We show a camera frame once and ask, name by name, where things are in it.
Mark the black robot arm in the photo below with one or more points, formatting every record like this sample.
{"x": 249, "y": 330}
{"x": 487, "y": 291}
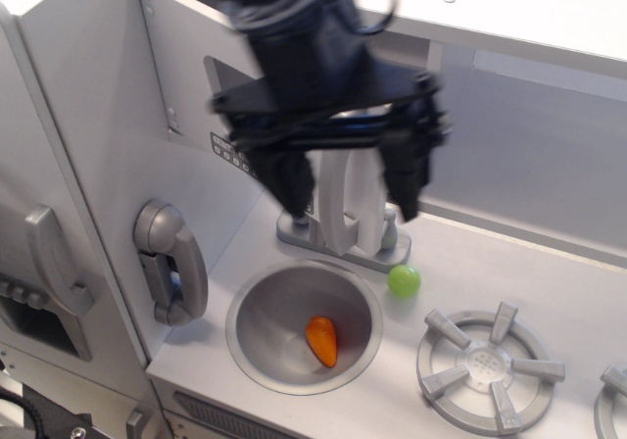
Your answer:
{"x": 322, "y": 88}

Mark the grey fridge door handle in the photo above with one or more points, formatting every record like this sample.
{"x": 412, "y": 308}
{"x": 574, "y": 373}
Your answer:
{"x": 54, "y": 263}

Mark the white toy microwave door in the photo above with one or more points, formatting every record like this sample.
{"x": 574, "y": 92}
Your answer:
{"x": 202, "y": 64}

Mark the orange toy carrot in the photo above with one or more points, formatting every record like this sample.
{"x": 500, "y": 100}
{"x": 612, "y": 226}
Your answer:
{"x": 322, "y": 339}

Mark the green toy ball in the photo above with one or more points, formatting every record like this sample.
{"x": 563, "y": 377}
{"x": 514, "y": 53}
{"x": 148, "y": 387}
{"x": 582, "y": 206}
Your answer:
{"x": 404, "y": 281}

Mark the grey toy faucet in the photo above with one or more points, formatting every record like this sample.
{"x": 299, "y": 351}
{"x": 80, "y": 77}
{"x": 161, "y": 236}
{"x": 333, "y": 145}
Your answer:
{"x": 397, "y": 248}

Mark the silver sink bowl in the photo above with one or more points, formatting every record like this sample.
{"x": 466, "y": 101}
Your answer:
{"x": 266, "y": 326}

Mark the grey toy stove burner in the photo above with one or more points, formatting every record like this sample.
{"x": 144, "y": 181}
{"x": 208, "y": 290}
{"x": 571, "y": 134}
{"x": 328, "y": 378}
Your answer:
{"x": 485, "y": 372}

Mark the grey ice dispenser panel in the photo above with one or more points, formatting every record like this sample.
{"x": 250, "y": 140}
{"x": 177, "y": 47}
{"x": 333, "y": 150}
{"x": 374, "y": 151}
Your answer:
{"x": 32, "y": 313}

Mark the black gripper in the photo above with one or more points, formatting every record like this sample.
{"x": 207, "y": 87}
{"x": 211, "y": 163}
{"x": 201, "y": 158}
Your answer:
{"x": 322, "y": 88}

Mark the grey toy telephone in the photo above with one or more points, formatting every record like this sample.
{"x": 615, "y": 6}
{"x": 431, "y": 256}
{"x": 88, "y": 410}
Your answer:
{"x": 172, "y": 263}

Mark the grey oven door handle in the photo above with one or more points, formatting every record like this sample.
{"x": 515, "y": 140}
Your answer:
{"x": 135, "y": 425}

